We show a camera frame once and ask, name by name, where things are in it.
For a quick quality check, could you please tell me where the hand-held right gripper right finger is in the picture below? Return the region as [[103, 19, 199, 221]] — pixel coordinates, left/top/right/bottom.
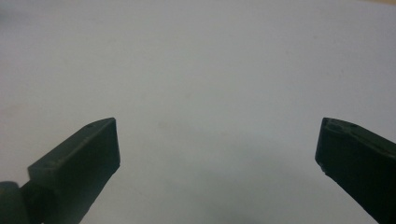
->
[[314, 117, 396, 224]]

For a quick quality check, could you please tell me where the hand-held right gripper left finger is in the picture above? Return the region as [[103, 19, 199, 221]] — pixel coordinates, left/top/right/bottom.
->
[[20, 117, 121, 224]]

